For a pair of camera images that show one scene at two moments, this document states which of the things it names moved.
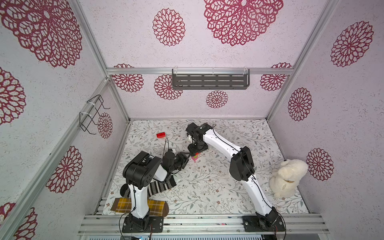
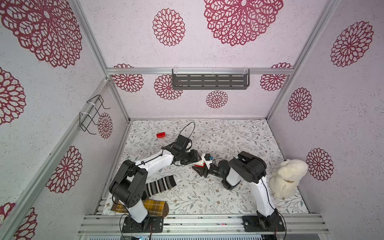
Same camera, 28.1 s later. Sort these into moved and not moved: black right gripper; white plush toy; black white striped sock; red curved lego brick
Moved: black right gripper
Not moved: red curved lego brick; white plush toy; black white striped sock
